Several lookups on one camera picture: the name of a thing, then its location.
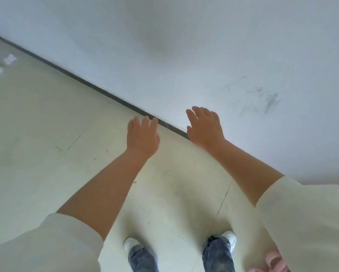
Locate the person's left hand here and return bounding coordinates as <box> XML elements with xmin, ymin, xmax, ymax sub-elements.
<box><xmin>126</xmin><ymin>116</ymin><xmax>160</xmax><ymax>160</ymax></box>

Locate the person's right hand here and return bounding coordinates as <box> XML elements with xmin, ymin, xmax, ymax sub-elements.
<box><xmin>186</xmin><ymin>106</ymin><xmax>225</xmax><ymax>151</ymax></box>

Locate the person's right forearm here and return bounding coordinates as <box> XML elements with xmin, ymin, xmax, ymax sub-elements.
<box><xmin>205</xmin><ymin>139</ymin><xmax>285</xmax><ymax>207</ymax></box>

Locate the person's left forearm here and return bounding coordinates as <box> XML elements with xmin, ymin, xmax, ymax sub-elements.
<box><xmin>56</xmin><ymin>147</ymin><xmax>152</xmax><ymax>241</ymax></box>

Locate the person's left white shoe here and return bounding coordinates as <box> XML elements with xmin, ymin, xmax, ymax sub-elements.
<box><xmin>123</xmin><ymin>238</ymin><xmax>139</xmax><ymax>256</ymax></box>

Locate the person's white shoe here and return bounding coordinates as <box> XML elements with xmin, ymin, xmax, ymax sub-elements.
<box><xmin>222</xmin><ymin>231</ymin><xmax>237</xmax><ymax>253</ymax></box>
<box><xmin>123</xmin><ymin>238</ymin><xmax>139</xmax><ymax>256</ymax></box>

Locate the person's right white shoe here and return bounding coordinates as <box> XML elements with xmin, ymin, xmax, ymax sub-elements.
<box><xmin>222</xmin><ymin>231</ymin><xmax>237</xmax><ymax>253</ymax></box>

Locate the person's left blue jeans leg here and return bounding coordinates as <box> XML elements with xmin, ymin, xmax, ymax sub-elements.
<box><xmin>128</xmin><ymin>244</ymin><xmax>159</xmax><ymax>272</ymax></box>

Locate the person's blue jeans leg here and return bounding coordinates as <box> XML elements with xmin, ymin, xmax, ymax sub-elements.
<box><xmin>128</xmin><ymin>244</ymin><xmax>159</xmax><ymax>272</ymax></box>
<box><xmin>202</xmin><ymin>236</ymin><xmax>236</xmax><ymax>272</ymax></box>

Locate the person's right blue jeans leg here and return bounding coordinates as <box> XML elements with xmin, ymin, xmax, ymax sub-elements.
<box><xmin>202</xmin><ymin>236</ymin><xmax>236</xmax><ymax>272</ymax></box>

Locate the person's right white sleeve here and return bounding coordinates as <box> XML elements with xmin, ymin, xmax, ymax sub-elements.
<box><xmin>255</xmin><ymin>175</ymin><xmax>339</xmax><ymax>272</ymax></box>

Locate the person's white sleeve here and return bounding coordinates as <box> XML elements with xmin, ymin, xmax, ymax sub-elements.
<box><xmin>0</xmin><ymin>213</ymin><xmax>105</xmax><ymax>272</ymax></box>
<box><xmin>255</xmin><ymin>175</ymin><xmax>339</xmax><ymax>272</ymax></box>

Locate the person's left white sleeve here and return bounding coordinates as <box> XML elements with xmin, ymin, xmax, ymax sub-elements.
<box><xmin>0</xmin><ymin>213</ymin><xmax>105</xmax><ymax>272</ymax></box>

